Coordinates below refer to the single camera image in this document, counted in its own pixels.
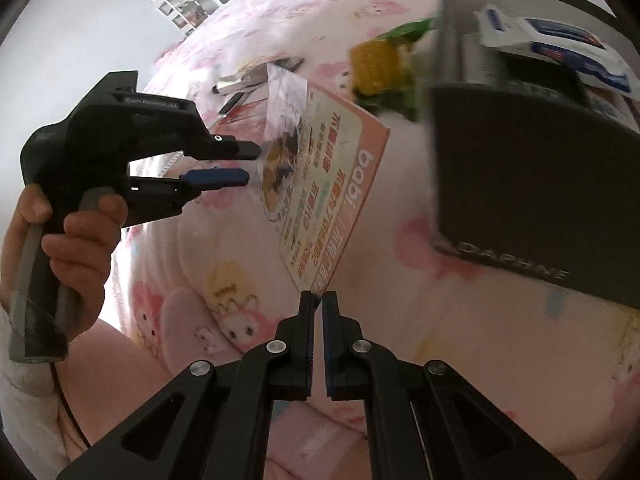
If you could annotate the person left hand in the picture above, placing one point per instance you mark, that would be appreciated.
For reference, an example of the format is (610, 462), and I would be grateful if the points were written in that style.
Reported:
(80, 255)

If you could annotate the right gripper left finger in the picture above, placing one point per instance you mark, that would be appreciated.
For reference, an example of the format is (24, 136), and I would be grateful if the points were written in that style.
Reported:
(210, 422)

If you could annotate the red packet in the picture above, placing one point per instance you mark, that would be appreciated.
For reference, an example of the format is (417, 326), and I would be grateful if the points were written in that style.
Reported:
(246, 122)

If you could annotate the white shelf rack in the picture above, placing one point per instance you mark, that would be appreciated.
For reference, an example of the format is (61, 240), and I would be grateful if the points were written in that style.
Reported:
(186, 15)

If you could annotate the plush corn toy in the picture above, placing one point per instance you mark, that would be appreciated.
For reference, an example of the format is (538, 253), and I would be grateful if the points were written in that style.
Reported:
(383, 78)

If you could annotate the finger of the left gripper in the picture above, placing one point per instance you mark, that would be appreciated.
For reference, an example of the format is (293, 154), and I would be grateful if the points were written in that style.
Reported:
(213, 179)
(247, 150)

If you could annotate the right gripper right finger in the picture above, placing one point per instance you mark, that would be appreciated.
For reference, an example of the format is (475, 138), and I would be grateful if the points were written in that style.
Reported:
(425, 421)

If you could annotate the black Daphne shoe box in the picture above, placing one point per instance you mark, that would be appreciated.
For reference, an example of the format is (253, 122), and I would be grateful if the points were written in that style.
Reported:
(536, 172)

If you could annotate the orange babi flyer card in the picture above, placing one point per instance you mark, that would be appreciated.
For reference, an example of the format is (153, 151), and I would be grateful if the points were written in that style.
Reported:
(321, 154)

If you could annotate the black pen device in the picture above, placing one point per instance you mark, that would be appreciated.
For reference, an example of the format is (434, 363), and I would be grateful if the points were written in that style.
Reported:
(254, 76)

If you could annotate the pink cartoon blanket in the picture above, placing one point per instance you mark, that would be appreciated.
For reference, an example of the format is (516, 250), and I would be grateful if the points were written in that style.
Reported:
(209, 284)

